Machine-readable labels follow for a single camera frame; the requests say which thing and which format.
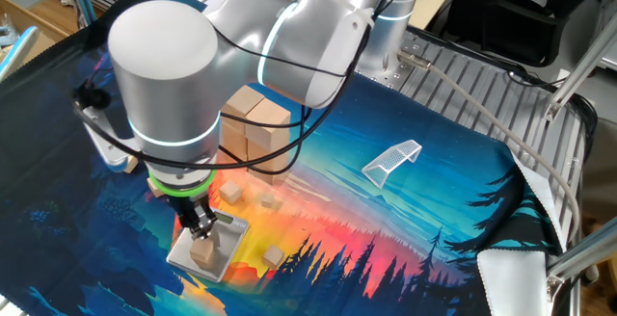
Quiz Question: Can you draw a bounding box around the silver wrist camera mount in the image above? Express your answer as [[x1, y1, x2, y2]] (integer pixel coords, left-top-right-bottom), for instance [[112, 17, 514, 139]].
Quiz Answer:
[[71, 84, 144, 175]]

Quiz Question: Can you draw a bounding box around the pale curved metal bar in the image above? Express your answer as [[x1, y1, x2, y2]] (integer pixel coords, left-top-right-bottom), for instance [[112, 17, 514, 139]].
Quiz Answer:
[[0, 25, 40, 84]]

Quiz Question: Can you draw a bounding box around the silver digital kitchen scale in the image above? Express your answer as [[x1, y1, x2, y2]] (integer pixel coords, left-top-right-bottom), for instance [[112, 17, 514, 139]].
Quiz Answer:
[[165, 207, 251, 284]]

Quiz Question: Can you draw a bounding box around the green flange ring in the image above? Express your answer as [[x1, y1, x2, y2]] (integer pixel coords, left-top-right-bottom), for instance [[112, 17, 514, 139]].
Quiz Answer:
[[147, 169, 217, 199]]

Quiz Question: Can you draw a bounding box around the forest sunset print cloth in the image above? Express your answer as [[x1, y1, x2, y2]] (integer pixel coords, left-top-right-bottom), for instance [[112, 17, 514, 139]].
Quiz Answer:
[[0, 0, 568, 316]]

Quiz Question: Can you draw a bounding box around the grey braided cable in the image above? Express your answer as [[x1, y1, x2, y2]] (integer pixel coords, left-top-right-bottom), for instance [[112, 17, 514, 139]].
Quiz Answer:
[[396, 48, 581, 245]]

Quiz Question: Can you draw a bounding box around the light wooden bench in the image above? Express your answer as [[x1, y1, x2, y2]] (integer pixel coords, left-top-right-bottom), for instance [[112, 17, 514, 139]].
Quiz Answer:
[[0, 0, 72, 65]]

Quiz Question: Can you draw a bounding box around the black chair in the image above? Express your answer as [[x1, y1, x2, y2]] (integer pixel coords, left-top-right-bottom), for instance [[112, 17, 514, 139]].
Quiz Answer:
[[441, 0, 573, 68]]

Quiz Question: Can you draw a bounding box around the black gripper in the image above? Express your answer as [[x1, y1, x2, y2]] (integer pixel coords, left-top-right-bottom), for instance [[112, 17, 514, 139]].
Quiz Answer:
[[166, 194, 219, 241]]

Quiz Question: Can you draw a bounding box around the clear mesh toy goal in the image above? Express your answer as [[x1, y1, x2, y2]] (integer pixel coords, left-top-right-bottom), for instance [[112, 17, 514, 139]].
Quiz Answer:
[[361, 139, 423, 190]]

